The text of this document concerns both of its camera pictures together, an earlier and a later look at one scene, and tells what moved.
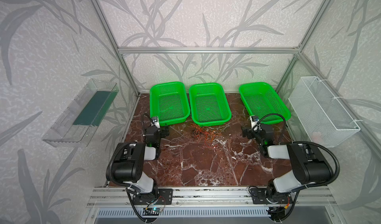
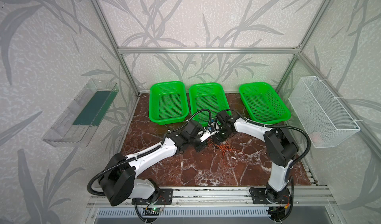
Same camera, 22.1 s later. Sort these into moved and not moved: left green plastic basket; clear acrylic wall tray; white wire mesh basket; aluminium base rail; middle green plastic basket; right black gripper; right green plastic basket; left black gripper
Moved: right black gripper; left black gripper
Not moved: left green plastic basket; middle green plastic basket; right green plastic basket; white wire mesh basket; clear acrylic wall tray; aluminium base rail
